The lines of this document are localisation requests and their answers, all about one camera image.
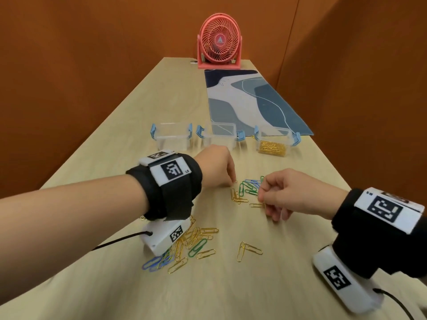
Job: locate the person's right hand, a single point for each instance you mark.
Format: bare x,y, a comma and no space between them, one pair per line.
300,193

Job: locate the person's left hand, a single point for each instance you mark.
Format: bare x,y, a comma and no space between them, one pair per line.
215,166

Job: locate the clear box with blue latches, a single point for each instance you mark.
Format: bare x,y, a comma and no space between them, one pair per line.
171,141
217,136
273,134

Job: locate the heap of gold paper clips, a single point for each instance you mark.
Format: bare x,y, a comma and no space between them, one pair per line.
273,148

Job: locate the pile of mixed paper clips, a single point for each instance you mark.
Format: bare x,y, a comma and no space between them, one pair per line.
196,236

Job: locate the person's left forearm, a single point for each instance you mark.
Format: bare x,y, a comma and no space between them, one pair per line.
66,229

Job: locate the black right wristband with tags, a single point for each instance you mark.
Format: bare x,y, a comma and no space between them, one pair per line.
353,236

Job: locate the blue patterned desk mat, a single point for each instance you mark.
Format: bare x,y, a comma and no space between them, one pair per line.
273,106

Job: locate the pink desk fan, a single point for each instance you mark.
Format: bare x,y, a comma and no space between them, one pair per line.
219,39

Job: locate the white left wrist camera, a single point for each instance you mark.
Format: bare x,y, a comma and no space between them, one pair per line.
156,238

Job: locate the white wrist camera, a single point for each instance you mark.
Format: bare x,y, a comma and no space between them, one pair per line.
156,238
360,296

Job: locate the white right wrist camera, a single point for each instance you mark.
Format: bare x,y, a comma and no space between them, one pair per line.
360,296

